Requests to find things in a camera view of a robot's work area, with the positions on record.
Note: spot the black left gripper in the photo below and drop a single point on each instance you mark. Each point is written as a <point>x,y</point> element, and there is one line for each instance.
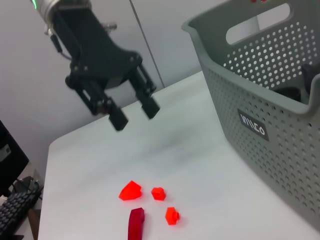
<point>95,55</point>

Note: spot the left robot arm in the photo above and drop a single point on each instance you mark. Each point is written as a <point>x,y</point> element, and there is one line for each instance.
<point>47,10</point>

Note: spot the grey perforated storage basket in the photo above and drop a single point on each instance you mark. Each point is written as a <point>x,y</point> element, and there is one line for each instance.
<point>262,155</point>

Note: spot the small red brick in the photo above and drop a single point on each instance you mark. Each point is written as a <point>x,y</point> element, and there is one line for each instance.
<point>158,194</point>
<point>172,216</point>

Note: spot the dark red curved brick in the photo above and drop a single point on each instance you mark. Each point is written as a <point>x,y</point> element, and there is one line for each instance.
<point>136,225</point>

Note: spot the grey desk device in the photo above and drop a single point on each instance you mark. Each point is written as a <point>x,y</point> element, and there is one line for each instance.
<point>25,183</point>

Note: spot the black computer monitor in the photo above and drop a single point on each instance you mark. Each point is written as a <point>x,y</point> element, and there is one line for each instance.
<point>10,160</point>

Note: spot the black computer keyboard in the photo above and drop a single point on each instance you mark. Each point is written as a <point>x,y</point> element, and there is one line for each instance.
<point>15,212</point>

